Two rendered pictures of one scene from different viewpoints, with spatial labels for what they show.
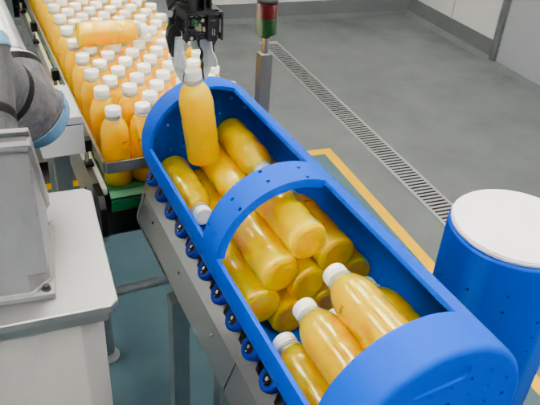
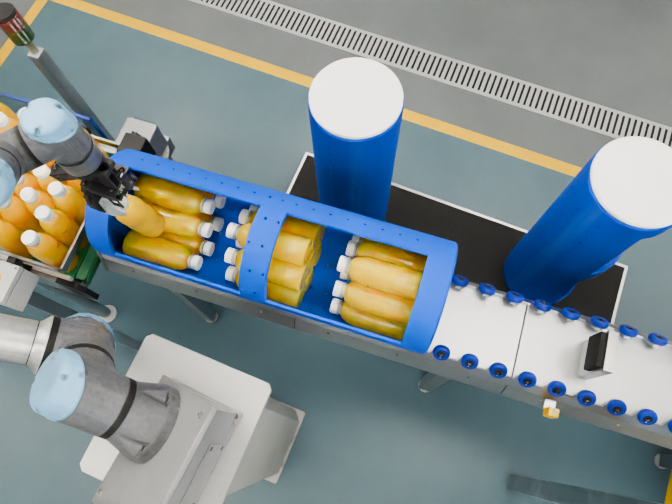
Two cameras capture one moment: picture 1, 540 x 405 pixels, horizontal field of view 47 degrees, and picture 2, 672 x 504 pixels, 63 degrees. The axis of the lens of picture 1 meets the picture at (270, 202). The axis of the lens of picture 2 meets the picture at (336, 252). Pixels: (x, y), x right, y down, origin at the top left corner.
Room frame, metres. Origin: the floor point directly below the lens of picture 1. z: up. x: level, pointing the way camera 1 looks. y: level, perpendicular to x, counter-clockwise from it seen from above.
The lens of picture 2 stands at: (0.45, 0.16, 2.40)
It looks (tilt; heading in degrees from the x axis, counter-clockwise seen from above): 71 degrees down; 319
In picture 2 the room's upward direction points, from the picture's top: 4 degrees counter-clockwise
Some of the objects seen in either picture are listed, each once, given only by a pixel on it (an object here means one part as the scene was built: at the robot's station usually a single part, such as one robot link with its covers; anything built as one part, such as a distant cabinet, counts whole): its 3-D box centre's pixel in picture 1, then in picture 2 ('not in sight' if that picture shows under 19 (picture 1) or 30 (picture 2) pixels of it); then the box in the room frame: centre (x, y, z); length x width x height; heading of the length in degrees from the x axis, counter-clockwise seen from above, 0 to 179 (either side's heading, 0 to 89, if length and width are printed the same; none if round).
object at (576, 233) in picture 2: not in sight; (577, 238); (0.35, -0.88, 0.59); 0.28 x 0.28 x 0.88
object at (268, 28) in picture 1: (266, 25); (18, 31); (1.84, 0.05, 1.18); 0.06 x 0.06 x 0.05
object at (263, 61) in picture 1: (255, 202); (112, 147); (1.84, 0.05, 0.55); 0.04 x 0.04 x 1.10; 27
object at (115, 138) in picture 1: (116, 148); (50, 251); (1.37, 0.40, 0.99); 0.07 x 0.07 x 0.19
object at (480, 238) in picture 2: not in sight; (438, 262); (0.69, -0.65, 0.07); 1.50 x 0.52 x 0.15; 23
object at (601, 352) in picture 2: not in sight; (594, 355); (0.16, -0.42, 1.00); 0.10 x 0.04 x 0.15; 117
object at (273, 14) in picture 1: (267, 10); (9, 19); (1.84, 0.05, 1.23); 0.06 x 0.06 x 0.04
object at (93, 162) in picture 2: not in sight; (79, 153); (1.15, 0.16, 1.51); 0.08 x 0.08 x 0.05
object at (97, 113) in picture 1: (104, 126); (9, 238); (1.48, 0.45, 0.99); 0.07 x 0.07 x 0.19
